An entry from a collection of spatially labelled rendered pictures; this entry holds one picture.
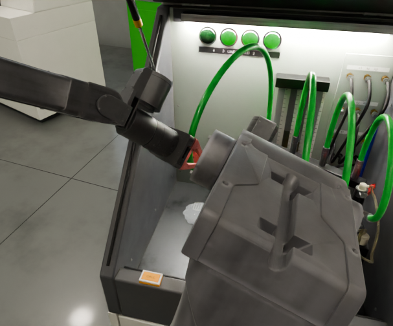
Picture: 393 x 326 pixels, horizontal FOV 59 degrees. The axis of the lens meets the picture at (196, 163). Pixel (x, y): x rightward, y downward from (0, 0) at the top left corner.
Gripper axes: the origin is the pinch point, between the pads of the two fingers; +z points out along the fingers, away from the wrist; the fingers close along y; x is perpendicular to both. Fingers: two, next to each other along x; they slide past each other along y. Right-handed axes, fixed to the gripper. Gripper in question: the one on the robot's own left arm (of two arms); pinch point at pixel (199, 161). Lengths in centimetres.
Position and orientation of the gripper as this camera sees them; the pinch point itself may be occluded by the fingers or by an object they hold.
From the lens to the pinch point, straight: 73.4
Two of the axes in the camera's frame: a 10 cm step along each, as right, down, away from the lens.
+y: -5.8, -2.8, 7.7
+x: -4.7, 8.8, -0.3
